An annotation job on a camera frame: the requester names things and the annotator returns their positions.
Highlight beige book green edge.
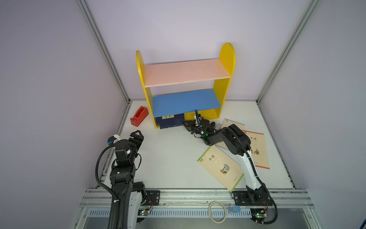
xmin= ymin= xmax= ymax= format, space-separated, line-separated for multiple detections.
xmin=197 ymin=146 xmax=244 ymax=192

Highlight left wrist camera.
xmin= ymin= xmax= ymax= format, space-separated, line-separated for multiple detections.
xmin=107 ymin=134 xmax=121 ymax=145

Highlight yellow shelf pink blue boards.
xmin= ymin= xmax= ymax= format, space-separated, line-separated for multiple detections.
xmin=136 ymin=43 xmax=236 ymax=128

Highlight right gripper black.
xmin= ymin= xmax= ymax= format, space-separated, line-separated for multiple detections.
xmin=182 ymin=121 xmax=206 ymax=137

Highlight red tape dispenser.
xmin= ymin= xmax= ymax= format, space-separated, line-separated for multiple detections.
xmin=130 ymin=106 xmax=149 ymax=127

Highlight right green circuit board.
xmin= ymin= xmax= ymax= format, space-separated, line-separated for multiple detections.
xmin=250 ymin=209 xmax=267 ymax=219

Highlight beige book blue edge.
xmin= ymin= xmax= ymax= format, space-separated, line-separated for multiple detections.
xmin=222 ymin=119 xmax=245 ymax=131

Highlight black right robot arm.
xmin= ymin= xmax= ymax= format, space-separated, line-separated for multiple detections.
xmin=183 ymin=111 xmax=276 ymax=206

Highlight beige book orange edge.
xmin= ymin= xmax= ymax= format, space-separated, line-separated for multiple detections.
xmin=243 ymin=130 xmax=270 ymax=169

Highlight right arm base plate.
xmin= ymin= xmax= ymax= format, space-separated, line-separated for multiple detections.
xmin=231 ymin=190 xmax=273 ymax=207

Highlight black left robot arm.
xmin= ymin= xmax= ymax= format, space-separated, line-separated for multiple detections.
xmin=95 ymin=130 xmax=147 ymax=229

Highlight left green circuit board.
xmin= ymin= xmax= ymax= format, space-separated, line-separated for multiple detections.
xmin=138 ymin=209 xmax=152 ymax=217

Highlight dark purple book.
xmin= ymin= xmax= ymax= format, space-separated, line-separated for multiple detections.
xmin=155 ymin=114 xmax=185 ymax=129

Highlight aluminium front rail frame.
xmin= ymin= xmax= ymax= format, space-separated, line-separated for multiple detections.
xmin=72 ymin=188 xmax=322 ymax=229

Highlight small blue cap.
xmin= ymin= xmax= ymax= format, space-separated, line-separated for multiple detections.
xmin=227 ymin=205 xmax=241 ymax=214

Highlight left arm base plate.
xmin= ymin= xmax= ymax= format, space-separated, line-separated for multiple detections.
xmin=141 ymin=189 xmax=161 ymax=207

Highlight beige tape ring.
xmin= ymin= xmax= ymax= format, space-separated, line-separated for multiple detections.
xmin=208 ymin=201 xmax=227 ymax=224

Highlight green circuit board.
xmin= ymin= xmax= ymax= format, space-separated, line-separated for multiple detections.
xmin=138 ymin=209 xmax=152 ymax=217
xmin=250 ymin=209 xmax=267 ymax=219

